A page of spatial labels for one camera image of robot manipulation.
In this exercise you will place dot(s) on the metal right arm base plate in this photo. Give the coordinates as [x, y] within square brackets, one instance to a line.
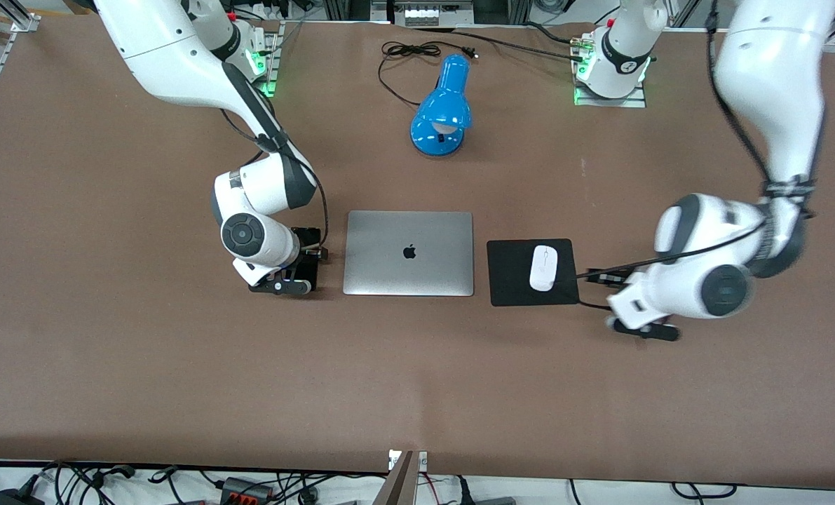
[274, 63]

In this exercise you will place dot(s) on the black mouse pad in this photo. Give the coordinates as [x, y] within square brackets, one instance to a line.
[508, 280]

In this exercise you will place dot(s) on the white computer mouse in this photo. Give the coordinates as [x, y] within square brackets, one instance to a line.
[543, 268]

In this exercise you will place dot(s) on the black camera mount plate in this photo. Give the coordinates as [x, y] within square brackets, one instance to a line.
[280, 286]
[648, 331]

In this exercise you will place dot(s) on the blue desk lamp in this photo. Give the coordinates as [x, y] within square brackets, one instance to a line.
[445, 105]

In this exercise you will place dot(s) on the black right camera mount plate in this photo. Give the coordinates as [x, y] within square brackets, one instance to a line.
[280, 286]

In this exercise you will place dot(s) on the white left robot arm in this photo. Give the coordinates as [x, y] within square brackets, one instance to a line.
[768, 70]

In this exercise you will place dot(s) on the black left camera mount plate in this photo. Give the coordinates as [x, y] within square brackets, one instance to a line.
[648, 331]

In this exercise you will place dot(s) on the silver closed laptop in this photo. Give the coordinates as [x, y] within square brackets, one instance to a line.
[389, 266]

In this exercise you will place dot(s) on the black smartphone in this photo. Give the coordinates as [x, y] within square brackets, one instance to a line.
[310, 271]

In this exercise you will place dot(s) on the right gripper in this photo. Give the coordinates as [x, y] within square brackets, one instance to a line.
[309, 250]

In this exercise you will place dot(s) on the black connector block red tabs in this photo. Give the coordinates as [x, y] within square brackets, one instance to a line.
[245, 489]

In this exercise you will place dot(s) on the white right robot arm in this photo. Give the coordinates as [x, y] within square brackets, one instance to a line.
[158, 49]

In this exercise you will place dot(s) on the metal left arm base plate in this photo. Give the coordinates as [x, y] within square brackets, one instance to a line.
[634, 102]

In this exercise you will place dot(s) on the grey power strip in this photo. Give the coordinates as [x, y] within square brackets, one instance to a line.
[421, 14]

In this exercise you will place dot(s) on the grey camera stand post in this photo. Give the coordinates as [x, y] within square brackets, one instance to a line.
[399, 484]

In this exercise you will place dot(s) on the black power adapter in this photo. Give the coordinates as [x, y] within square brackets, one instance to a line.
[14, 496]

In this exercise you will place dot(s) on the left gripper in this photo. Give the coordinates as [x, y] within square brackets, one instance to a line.
[612, 279]

